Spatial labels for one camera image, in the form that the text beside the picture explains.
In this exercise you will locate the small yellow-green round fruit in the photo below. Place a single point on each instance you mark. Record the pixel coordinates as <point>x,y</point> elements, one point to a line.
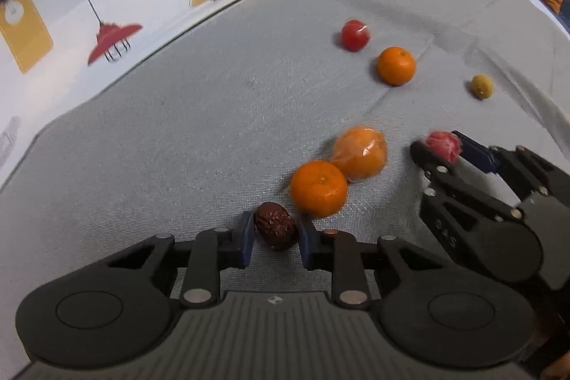
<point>482,86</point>

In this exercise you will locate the dried brown red date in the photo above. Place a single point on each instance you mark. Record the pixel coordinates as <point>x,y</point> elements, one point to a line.
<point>276,226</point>

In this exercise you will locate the bare orange mandarin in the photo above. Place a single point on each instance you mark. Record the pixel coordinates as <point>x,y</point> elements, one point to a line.
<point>319,188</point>
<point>396,65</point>

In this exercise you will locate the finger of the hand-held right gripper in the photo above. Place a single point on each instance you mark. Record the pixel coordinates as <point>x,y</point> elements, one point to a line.
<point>438,173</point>
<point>481,155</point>

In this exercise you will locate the plastic-wrapped orange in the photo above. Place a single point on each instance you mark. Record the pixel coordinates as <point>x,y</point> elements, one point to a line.
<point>360,153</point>

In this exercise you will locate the red round fruit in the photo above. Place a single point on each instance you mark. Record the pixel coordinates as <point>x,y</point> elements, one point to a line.
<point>355,35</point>
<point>443,145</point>

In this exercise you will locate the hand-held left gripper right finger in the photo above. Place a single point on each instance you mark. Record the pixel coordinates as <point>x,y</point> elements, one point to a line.
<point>306,244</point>

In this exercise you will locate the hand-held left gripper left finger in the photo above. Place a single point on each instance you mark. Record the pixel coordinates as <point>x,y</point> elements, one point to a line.
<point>246,242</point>

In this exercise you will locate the grey fabric mat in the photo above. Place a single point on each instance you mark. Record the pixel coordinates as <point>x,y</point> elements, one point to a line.
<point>178,139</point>

